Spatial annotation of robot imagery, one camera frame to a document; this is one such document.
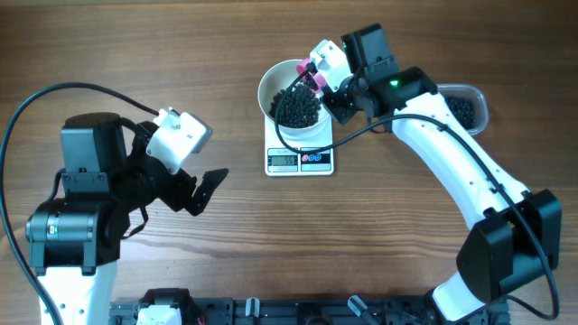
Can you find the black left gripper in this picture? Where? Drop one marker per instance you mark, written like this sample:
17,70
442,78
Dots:
180,197

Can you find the pink scoop with blue handle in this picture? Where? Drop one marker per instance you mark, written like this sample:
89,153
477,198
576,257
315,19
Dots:
311,77

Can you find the black beans in container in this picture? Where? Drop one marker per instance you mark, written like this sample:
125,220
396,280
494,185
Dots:
463,110

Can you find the white digital kitchen scale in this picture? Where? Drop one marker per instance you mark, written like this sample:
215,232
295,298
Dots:
281,162

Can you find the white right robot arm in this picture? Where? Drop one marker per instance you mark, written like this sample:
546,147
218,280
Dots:
514,233

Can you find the white bowl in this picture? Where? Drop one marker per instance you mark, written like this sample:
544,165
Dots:
278,78

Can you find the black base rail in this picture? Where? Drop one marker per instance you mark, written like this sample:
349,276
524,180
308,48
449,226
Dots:
175,306

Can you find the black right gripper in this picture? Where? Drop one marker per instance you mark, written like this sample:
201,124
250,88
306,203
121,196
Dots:
340,112

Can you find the black beans in bowl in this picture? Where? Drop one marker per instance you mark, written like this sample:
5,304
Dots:
301,108

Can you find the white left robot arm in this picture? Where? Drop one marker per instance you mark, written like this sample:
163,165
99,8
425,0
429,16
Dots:
113,167

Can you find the clear plastic container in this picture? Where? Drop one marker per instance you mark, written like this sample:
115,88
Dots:
474,94

